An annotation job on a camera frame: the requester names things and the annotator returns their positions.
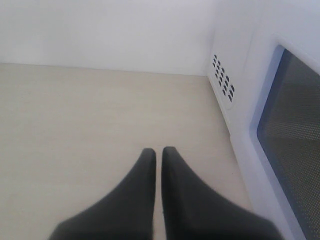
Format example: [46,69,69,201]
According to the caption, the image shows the white Midea microwave oven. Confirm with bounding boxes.
[208,0,320,140]

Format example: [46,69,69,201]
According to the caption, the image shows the white microwave door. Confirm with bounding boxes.
[231,50,320,240]

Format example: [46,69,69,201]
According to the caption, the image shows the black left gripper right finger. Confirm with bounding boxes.
[161,146,279,240]

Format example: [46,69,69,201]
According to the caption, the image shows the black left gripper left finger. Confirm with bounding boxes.
[49,148,157,240]

